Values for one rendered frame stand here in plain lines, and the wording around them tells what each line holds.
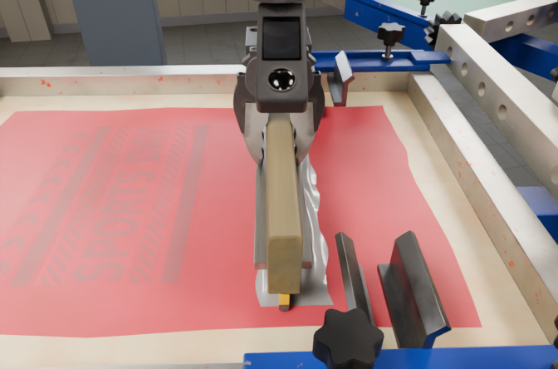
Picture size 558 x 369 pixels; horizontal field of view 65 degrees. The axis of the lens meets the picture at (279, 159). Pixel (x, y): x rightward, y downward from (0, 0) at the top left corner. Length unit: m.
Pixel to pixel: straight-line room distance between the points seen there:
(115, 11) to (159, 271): 0.80
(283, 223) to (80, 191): 0.32
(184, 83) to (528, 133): 0.52
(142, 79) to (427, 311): 0.59
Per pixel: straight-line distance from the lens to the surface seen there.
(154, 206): 0.55
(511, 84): 0.68
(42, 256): 0.54
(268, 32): 0.42
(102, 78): 0.81
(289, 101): 0.38
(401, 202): 0.56
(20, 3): 4.09
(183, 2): 4.05
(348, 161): 0.61
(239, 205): 0.53
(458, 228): 0.54
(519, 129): 0.62
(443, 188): 0.60
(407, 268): 0.39
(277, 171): 0.42
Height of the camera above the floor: 1.31
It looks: 36 degrees down
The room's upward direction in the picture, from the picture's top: straight up
